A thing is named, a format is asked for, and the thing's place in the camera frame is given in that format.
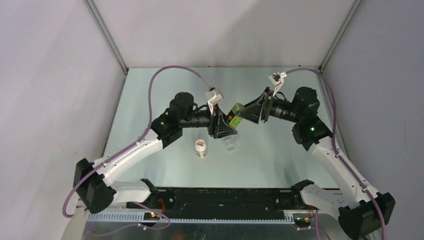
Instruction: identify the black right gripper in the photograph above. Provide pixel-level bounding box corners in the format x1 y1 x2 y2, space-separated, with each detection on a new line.
236 87 302 125

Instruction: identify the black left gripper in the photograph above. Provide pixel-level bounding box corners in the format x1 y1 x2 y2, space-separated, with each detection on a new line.
179 101 237 138

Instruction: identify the green pill bottle black label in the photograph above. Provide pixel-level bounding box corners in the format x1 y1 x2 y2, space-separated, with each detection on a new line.
226 102 244 129

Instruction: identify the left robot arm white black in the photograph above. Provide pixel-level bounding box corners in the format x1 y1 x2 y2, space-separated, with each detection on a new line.
73 92 238 214

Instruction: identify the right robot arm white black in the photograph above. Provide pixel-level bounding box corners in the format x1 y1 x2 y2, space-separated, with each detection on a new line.
237 87 396 240

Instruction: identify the white pill bottle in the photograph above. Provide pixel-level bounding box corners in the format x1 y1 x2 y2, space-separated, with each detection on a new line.
194 139 208 158

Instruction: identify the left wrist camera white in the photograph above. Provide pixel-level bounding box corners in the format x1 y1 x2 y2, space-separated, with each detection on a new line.
205 87 223 116

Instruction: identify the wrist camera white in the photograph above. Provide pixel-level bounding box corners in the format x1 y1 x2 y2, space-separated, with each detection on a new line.
268 71 287 97
205 87 223 116

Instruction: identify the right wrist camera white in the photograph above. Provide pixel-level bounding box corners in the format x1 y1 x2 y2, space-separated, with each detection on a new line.
268 71 287 97

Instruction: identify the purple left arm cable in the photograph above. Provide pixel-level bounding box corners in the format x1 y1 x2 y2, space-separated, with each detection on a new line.
62 65 213 238

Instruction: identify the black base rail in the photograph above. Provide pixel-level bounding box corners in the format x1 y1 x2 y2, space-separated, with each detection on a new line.
143 187 309 220

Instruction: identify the white slotted cable duct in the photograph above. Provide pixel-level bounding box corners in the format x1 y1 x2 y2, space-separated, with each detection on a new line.
87 211 295 224

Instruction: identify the right aluminium corner post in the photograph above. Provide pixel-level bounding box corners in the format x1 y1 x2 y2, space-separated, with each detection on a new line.
318 0 364 73

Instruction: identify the aluminium corner post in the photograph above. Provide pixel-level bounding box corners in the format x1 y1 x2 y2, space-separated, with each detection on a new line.
83 0 129 75
318 0 364 73

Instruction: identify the left aluminium corner post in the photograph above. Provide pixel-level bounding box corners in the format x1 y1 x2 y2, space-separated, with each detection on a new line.
83 0 129 75

